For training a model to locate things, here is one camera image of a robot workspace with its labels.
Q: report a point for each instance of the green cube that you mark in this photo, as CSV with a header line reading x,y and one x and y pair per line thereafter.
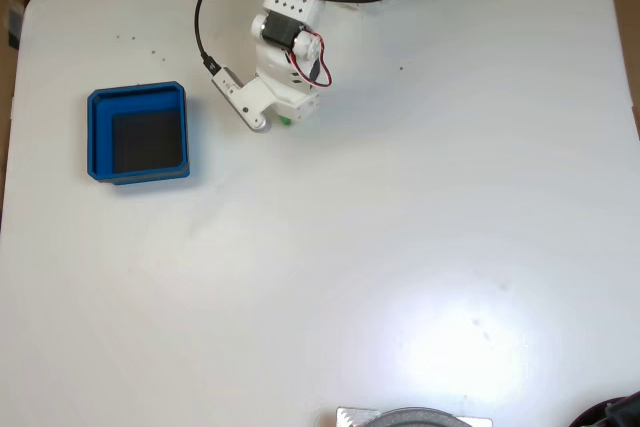
x,y
286,121

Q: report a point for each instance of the blue square box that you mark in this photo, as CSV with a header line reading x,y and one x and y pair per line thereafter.
x,y
100,137

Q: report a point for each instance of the silver metal plate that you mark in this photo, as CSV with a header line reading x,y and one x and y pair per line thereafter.
x,y
350,418

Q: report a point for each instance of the dark oval stand base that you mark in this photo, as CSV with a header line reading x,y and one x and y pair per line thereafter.
x,y
625,412
420,419

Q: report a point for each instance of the silver perforated camera box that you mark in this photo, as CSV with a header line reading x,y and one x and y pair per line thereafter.
x,y
226,79

